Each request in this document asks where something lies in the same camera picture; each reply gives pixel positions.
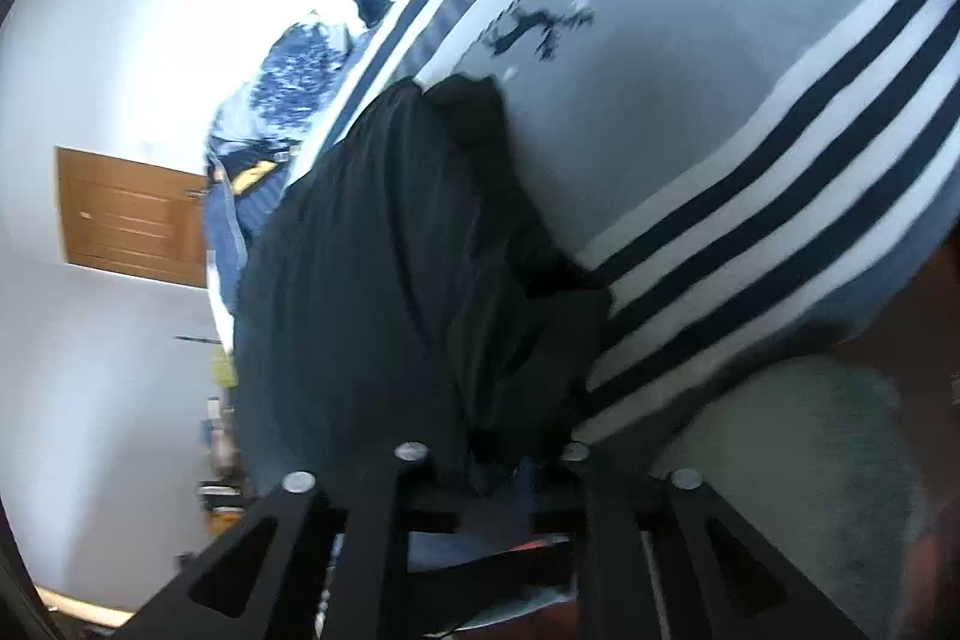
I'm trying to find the brown wooden door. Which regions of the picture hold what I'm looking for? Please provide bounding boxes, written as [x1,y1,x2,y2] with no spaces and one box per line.
[56,146,211,290]

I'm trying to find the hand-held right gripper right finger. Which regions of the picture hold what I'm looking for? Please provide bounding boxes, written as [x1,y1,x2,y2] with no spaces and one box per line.
[529,441,863,640]

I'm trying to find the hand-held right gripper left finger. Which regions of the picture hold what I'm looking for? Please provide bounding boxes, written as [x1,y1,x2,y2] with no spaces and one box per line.
[131,441,458,640]

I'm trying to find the black down jacket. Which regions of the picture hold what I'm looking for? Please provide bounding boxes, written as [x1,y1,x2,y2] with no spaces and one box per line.
[232,74,612,498]

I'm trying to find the tree print duvet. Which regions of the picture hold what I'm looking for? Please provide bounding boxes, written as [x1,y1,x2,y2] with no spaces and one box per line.
[204,0,496,161]

